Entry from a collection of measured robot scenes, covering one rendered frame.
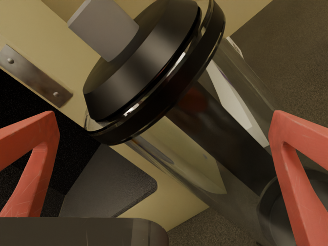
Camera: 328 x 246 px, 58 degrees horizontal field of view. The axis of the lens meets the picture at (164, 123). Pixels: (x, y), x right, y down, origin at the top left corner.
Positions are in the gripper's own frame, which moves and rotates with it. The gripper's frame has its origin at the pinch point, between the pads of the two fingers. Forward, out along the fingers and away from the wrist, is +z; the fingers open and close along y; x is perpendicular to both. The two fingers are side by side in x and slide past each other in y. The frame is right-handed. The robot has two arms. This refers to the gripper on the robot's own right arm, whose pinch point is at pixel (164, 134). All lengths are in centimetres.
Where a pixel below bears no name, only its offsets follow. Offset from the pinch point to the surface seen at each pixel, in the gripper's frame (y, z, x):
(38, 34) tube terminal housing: 12.4, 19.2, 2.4
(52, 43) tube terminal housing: 11.4, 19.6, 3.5
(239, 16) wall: -17, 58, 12
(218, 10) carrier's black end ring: -2.9, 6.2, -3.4
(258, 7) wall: -21, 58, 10
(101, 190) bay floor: 10.0, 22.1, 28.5
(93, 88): 3.7, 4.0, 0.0
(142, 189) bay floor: 2.7, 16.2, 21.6
